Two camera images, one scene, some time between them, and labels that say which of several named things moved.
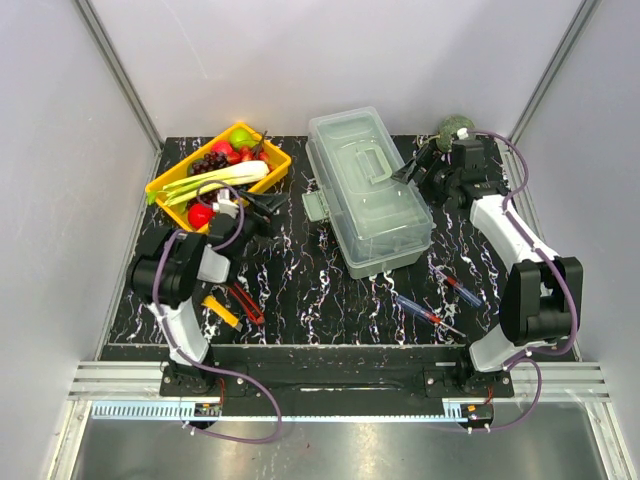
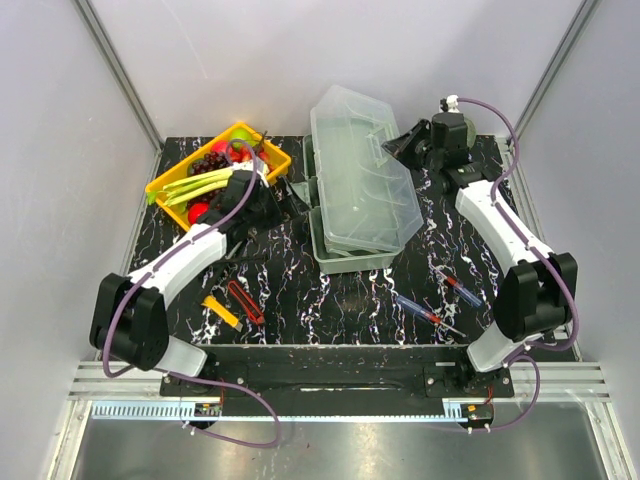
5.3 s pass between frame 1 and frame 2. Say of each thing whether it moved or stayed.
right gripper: moved
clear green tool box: moved
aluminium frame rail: stayed
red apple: stayed
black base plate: stayed
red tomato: stayed
